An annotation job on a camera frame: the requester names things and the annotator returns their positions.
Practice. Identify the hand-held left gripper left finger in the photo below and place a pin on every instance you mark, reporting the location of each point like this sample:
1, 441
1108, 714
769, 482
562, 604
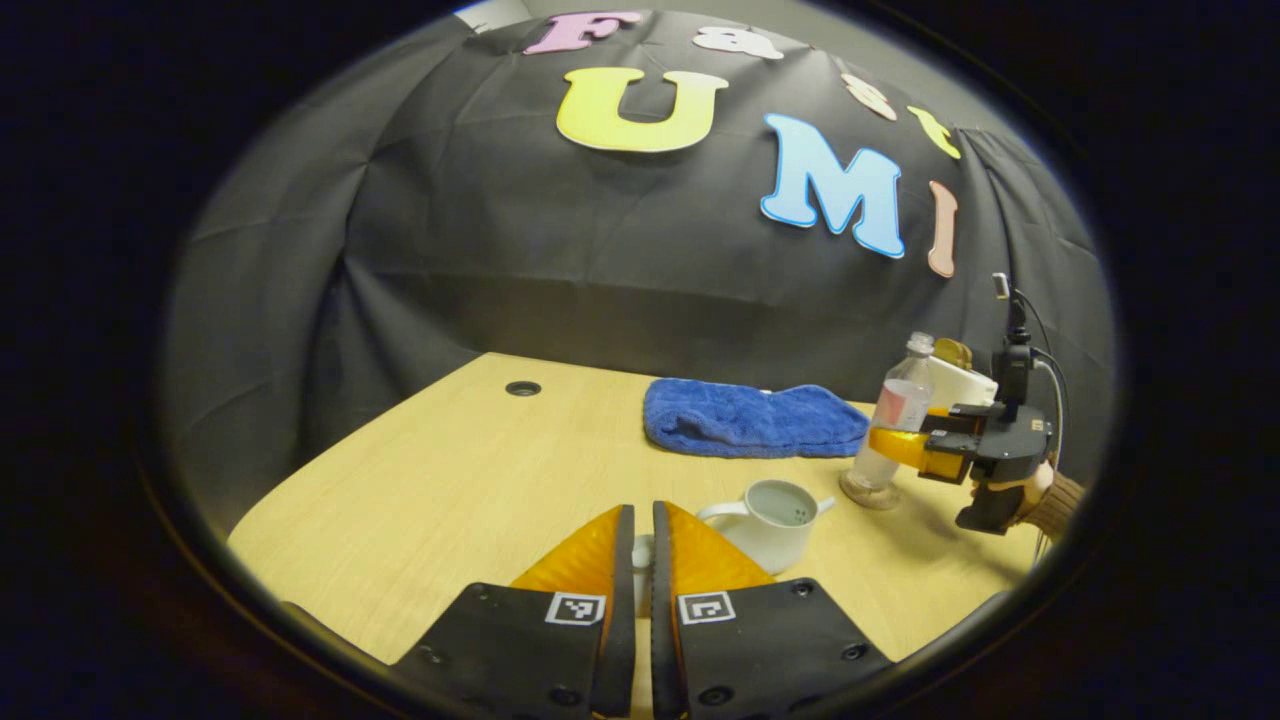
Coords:
622, 600

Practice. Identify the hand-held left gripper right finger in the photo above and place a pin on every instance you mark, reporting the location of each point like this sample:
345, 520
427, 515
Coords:
660, 600

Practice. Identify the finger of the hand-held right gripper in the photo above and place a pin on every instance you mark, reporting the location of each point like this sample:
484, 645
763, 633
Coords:
975, 417
945, 445

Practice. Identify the clear plastic water bottle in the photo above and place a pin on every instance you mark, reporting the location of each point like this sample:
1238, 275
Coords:
900, 395

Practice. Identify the round wooden coaster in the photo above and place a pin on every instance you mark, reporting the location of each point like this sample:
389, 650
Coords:
870, 504

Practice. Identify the white teacup with spout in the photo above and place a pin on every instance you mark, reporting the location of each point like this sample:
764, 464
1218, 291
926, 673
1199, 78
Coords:
775, 535

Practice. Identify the white toaster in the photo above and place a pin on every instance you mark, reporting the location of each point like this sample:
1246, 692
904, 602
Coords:
965, 385

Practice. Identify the brown toast slice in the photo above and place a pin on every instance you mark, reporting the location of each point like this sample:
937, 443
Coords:
955, 352

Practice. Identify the blue towel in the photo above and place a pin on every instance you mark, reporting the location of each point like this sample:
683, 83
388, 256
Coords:
750, 420

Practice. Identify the black backdrop cloth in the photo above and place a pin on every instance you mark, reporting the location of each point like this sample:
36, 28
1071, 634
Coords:
600, 260

